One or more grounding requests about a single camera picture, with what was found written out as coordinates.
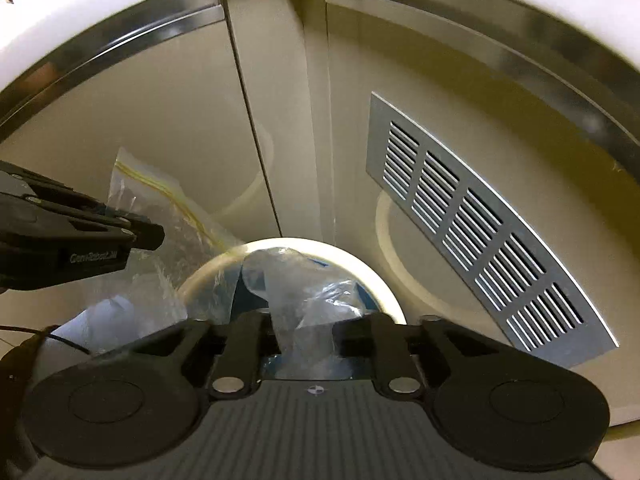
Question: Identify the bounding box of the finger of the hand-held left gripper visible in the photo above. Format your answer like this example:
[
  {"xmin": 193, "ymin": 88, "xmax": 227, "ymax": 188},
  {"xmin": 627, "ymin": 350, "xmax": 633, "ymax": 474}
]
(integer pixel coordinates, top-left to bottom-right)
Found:
[
  {"xmin": 0, "ymin": 160, "xmax": 132, "ymax": 227},
  {"xmin": 0, "ymin": 194, "xmax": 167, "ymax": 253}
]

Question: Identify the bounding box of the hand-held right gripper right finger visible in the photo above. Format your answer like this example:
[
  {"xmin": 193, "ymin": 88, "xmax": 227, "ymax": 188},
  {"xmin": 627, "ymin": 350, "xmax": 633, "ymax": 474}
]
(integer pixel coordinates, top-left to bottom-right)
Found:
[{"xmin": 332, "ymin": 312, "xmax": 501, "ymax": 402}]

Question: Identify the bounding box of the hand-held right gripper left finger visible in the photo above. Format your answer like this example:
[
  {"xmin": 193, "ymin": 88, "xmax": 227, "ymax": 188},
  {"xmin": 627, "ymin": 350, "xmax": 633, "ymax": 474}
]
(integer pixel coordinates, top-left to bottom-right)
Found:
[{"xmin": 95, "ymin": 310, "xmax": 281, "ymax": 402}]

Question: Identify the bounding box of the clear zip bag yellow stripe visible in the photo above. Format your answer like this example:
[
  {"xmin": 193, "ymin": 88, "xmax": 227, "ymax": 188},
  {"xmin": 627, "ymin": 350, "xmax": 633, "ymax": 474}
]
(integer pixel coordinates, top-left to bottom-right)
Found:
[{"xmin": 107, "ymin": 147, "xmax": 247, "ymax": 322}]

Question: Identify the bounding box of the blue trash bin cream rim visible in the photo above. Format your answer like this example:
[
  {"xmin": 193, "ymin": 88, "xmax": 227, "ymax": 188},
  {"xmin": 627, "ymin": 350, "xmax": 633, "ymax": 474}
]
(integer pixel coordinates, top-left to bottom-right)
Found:
[{"xmin": 177, "ymin": 238, "xmax": 407, "ymax": 382}]

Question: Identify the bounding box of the clear plastic bag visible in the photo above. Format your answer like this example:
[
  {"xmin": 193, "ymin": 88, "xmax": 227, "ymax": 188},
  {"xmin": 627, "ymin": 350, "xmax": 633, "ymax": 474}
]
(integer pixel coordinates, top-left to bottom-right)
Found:
[{"xmin": 240, "ymin": 247, "xmax": 372, "ymax": 381}]

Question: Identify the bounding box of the person's left leg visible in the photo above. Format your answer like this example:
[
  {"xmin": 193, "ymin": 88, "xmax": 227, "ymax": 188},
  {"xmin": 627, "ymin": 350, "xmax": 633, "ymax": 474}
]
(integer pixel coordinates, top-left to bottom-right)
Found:
[{"xmin": 50, "ymin": 297, "xmax": 190, "ymax": 357}]

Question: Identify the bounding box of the grey metal vent grille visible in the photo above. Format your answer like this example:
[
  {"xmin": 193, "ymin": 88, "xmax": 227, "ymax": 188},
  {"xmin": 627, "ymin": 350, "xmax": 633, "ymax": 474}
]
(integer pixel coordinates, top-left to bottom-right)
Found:
[{"xmin": 366, "ymin": 91, "xmax": 620, "ymax": 368}]

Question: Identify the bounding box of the beige cabinet corner panel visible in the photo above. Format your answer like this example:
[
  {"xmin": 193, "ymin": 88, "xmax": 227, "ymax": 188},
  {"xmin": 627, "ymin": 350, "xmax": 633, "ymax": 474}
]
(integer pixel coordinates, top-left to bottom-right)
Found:
[{"xmin": 219, "ymin": 0, "xmax": 335, "ymax": 243}]

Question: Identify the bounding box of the beige cabinet door with vent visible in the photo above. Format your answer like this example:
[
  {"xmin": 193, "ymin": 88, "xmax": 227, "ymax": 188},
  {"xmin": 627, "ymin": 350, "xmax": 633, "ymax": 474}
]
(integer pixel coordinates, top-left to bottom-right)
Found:
[{"xmin": 324, "ymin": 0, "xmax": 640, "ymax": 428}]

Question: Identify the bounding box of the thin black cable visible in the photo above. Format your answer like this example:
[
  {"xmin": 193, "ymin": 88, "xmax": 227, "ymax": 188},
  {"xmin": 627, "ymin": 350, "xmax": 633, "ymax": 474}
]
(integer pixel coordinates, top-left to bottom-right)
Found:
[{"xmin": 0, "ymin": 326, "xmax": 93, "ymax": 357}]

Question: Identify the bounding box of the steel door handle strip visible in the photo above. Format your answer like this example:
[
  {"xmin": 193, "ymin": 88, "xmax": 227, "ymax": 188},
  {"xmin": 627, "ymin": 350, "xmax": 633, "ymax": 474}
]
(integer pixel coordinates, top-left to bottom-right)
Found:
[
  {"xmin": 324, "ymin": 0, "xmax": 640, "ymax": 181},
  {"xmin": 0, "ymin": 0, "xmax": 226, "ymax": 128}
]

